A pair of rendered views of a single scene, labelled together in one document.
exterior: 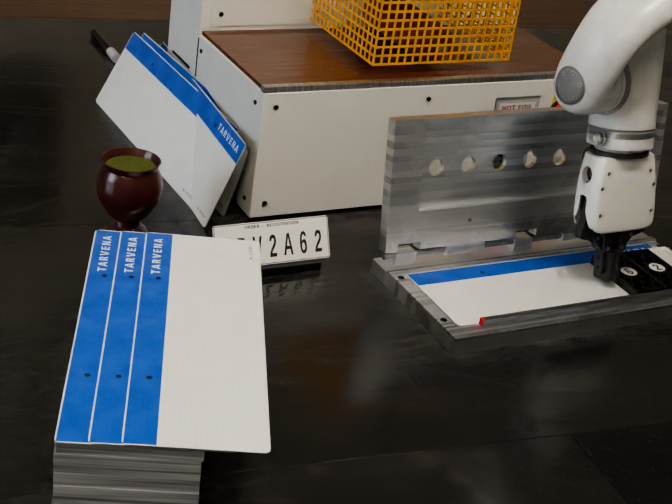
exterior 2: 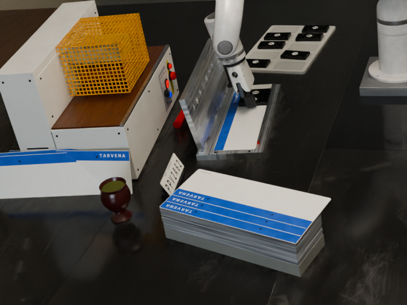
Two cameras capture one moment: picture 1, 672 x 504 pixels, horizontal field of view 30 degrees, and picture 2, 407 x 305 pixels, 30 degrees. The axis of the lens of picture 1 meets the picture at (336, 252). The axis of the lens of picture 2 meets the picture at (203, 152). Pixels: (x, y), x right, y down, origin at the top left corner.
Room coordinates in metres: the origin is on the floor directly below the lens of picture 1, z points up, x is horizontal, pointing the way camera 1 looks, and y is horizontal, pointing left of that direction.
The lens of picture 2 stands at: (-0.05, 1.25, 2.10)
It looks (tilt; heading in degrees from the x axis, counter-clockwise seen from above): 31 degrees down; 318
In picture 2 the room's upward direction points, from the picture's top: 11 degrees counter-clockwise
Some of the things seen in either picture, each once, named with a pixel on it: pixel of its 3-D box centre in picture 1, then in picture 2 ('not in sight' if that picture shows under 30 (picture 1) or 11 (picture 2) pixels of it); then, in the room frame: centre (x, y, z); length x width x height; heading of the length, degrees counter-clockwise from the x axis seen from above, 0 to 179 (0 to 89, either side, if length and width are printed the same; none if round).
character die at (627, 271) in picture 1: (627, 275); (254, 100); (1.50, -0.39, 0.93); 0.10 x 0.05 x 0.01; 31
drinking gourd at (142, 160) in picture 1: (128, 198); (117, 201); (1.44, 0.27, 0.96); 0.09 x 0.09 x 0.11
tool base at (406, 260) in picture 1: (554, 278); (240, 118); (1.47, -0.29, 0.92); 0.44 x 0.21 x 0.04; 121
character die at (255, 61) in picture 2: not in sight; (255, 63); (1.69, -0.64, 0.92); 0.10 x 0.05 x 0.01; 19
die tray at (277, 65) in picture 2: not in sight; (287, 48); (1.68, -0.81, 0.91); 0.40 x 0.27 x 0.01; 108
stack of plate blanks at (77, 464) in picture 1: (139, 367); (240, 225); (1.07, 0.18, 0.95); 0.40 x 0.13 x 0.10; 9
